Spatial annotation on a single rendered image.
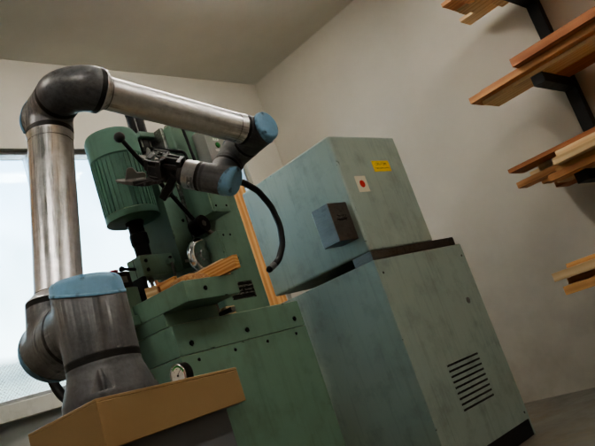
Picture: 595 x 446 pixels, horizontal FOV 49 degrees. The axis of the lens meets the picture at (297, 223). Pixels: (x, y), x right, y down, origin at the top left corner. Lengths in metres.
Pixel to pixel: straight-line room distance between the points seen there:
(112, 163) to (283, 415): 0.96
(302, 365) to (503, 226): 1.97
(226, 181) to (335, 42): 2.78
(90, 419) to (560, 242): 2.95
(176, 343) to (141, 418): 0.67
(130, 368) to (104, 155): 1.03
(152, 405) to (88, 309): 0.25
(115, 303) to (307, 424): 0.97
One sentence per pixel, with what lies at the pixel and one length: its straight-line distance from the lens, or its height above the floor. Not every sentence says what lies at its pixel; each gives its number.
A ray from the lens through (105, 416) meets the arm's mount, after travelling 1.18.
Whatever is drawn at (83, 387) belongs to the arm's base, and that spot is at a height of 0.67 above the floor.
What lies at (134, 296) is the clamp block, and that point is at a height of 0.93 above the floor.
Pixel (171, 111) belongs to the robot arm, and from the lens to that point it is 1.79.
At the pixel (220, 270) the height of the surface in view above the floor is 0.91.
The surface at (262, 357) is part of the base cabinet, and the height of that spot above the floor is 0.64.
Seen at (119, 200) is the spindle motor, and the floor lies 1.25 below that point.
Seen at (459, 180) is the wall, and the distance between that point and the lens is 3.99.
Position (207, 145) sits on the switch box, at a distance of 2.36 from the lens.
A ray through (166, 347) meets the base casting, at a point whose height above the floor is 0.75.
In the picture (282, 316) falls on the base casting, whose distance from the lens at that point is 2.20.
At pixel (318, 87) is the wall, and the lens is 4.67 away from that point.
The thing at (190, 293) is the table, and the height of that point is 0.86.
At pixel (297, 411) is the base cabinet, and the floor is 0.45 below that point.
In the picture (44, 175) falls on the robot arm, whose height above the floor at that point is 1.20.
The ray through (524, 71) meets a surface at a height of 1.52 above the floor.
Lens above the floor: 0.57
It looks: 12 degrees up
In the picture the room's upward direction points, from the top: 19 degrees counter-clockwise
